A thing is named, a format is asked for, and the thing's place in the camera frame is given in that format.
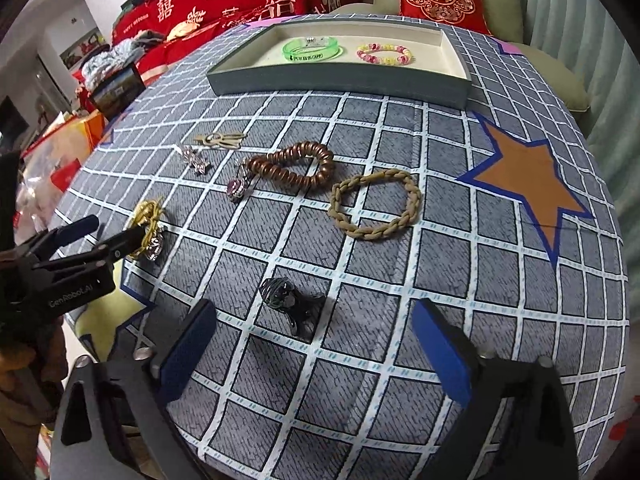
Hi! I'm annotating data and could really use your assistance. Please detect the beige rabbit hair clip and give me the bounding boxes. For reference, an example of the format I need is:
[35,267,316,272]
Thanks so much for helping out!
[194,131,247,150]

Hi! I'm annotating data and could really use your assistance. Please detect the pink yellow beaded bracelet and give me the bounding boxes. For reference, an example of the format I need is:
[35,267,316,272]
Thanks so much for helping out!
[356,42,416,67]

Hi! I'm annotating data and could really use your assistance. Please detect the light green armchair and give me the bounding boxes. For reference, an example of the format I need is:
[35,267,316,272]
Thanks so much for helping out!
[372,0,591,111]

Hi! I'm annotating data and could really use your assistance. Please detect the pale green curtain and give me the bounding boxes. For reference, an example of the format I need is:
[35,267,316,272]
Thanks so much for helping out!
[500,0,640,201]

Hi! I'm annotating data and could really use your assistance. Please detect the framed wall picture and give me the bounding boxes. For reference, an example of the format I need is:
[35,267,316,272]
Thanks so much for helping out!
[60,32,103,68]

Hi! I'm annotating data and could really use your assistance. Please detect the orange bag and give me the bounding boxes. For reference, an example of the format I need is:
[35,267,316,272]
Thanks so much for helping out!
[30,110,106,161]

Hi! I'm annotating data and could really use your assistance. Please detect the tan braided bracelet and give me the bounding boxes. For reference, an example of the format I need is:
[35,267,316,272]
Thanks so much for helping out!
[328,170,422,241]

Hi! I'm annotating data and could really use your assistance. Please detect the green translucent bracelet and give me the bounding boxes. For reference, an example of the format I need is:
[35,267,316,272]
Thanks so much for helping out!
[282,37,345,66]

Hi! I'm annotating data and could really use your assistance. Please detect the grid-patterned tray box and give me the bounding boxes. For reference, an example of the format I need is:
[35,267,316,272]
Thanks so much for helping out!
[50,10,631,480]

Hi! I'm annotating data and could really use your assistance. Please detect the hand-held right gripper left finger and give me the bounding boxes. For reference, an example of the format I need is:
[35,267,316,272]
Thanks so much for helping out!
[50,299,221,480]

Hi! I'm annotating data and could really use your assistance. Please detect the brown spiral hair tie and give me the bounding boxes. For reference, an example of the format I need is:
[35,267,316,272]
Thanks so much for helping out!
[247,142,335,190]

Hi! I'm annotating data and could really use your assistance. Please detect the grey jewelry tray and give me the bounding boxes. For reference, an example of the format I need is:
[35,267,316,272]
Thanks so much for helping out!
[206,19,473,107]

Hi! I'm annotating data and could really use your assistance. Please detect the purple gem pendant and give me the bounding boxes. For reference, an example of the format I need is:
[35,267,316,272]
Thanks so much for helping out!
[227,157,256,203]

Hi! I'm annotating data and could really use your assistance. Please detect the silver crystal brooch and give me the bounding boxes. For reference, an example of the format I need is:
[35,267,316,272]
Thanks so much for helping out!
[175,144,211,175]

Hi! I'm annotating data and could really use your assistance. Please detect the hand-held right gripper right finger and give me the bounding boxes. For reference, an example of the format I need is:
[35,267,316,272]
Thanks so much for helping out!
[411,298,582,480]

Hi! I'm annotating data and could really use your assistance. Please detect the pile of grey clothes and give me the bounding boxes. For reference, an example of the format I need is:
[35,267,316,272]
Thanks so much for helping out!
[82,30,166,91]

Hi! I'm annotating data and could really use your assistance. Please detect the clear plastic bag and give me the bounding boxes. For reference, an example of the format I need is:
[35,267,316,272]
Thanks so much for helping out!
[15,150,81,241]

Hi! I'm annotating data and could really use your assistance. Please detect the black claw hair clip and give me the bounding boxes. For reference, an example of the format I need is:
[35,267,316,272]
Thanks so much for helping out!
[259,277,327,338]

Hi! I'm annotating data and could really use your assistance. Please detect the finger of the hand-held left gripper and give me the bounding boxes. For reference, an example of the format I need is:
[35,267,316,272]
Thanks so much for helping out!
[37,225,148,274]
[16,214,101,262]

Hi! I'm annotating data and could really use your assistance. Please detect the keychain with keys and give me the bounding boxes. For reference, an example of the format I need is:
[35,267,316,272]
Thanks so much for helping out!
[127,199,167,262]

